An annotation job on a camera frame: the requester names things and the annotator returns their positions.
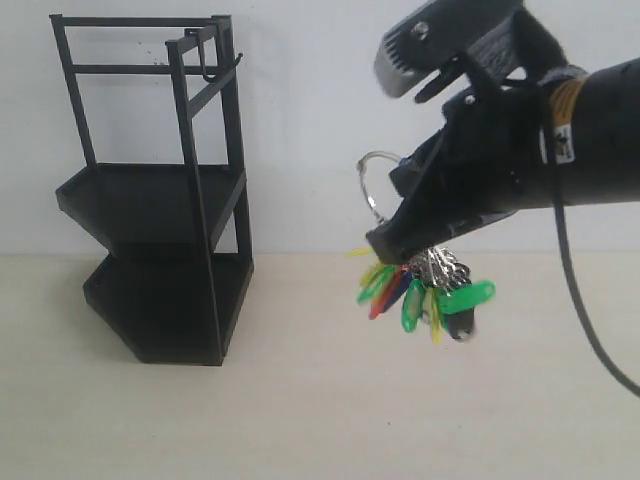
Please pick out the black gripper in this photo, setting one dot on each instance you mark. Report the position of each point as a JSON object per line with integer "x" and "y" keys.
{"x": 490, "y": 160}

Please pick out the colourful key tag bunch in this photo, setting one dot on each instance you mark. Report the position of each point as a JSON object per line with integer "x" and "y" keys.
{"x": 434, "y": 288}

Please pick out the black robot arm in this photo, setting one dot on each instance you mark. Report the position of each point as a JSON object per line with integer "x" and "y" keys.
{"x": 593, "y": 138}

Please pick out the black two-tier metal rack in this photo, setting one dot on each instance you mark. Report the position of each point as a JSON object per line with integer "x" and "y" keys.
{"x": 178, "y": 238}

